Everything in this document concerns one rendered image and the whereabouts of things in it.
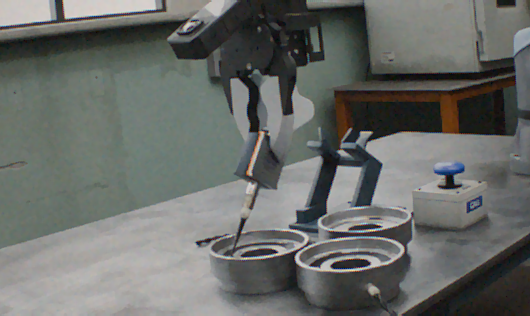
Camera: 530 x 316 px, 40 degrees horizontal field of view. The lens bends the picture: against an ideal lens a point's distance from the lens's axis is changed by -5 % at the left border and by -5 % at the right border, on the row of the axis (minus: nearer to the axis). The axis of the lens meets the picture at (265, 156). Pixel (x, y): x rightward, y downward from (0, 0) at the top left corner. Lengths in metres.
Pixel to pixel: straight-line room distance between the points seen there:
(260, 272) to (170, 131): 1.95
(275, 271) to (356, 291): 0.10
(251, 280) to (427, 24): 2.44
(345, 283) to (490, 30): 2.41
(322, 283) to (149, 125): 1.97
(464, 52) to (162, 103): 1.20
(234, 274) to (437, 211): 0.29
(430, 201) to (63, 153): 1.67
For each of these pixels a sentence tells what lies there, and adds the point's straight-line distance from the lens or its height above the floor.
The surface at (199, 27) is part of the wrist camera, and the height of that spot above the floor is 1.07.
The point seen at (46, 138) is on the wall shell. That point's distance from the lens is 2.39.
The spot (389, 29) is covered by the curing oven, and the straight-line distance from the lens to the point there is 3.22.
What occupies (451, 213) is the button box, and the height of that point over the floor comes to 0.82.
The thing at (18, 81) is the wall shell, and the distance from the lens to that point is 2.35.
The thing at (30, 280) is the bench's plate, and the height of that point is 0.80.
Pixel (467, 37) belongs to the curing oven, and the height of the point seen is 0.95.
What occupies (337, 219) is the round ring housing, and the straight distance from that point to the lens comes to 0.88.
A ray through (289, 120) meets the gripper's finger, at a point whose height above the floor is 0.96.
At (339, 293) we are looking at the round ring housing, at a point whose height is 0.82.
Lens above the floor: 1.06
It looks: 10 degrees down
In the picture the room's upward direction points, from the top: 6 degrees counter-clockwise
